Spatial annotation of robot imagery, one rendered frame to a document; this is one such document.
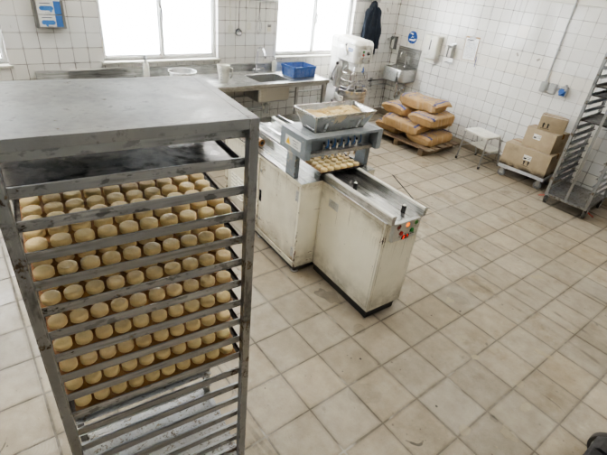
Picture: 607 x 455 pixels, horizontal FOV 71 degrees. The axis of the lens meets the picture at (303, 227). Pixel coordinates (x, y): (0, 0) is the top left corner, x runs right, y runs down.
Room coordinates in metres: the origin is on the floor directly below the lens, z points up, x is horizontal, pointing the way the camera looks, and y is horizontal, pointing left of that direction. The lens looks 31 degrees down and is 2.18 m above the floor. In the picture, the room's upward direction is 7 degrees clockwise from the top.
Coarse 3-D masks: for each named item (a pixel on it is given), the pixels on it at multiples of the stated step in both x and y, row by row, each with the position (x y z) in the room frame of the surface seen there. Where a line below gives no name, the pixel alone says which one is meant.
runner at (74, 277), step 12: (228, 240) 1.12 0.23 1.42; (240, 240) 1.15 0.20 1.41; (168, 252) 1.02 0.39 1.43; (180, 252) 1.04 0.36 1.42; (192, 252) 1.06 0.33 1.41; (120, 264) 0.94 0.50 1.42; (132, 264) 0.96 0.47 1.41; (144, 264) 0.98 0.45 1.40; (60, 276) 0.86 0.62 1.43; (72, 276) 0.87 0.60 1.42; (84, 276) 0.89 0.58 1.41; (96, 276) 0.90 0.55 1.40; (36, 288) 0.82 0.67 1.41; (48, 288) 0.84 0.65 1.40
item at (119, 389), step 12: (228, 348) 1.17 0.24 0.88; (192, 360) 1.10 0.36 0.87; (204, 360) 1.11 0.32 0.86; (156, 372) 1.02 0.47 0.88; (168, 372) 1.03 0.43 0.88; (180, 372) 1.05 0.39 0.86; (120, 384) 0.95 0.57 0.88; (132, 384) 0.96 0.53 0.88; (144, 384) 0.98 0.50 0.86; (84, 396) 0.89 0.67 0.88; (96, 396) 0.90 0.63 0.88; (108, 396) 0.91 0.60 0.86
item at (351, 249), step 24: (336, 192) 2.78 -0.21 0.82; (360, 192) 2.77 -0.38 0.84; (336, 216) 2.74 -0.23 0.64; (360, 216) 2.55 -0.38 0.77; (408, 216) 2.50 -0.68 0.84; (336, 240) 2.71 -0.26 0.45; (360, 240) 2.51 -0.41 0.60; (384, 240) 2.37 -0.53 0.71; (408, 240) 2.52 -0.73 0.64; (336, 264) 2.67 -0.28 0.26; (360, 264) 2.48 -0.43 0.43; (384, 264) 2.40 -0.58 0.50; (336, 288) 2.68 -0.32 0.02; (360, 288) 2.44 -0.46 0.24; (384, 288) 2.44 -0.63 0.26; (360, 312) 2.44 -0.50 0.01
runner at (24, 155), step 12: (228, 132) 1.12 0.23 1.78; (240, 132) 1.14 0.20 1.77; (96, 144) 0.93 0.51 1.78; (108, 144) 0.95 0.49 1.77; (120, 144) 0.97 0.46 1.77; (132, 144) 0.98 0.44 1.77; (144, 144) 1.00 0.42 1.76; (156, 144) 1.01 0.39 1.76; (168, 144) 1.03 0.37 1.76; (0, 156) 0.83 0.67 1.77; (12, 156) 0.84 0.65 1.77; (24, 156) 0.85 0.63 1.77; (36, 156) 0.86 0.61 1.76; (48, 156) 0.88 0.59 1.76; (60, 156) 0.89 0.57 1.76
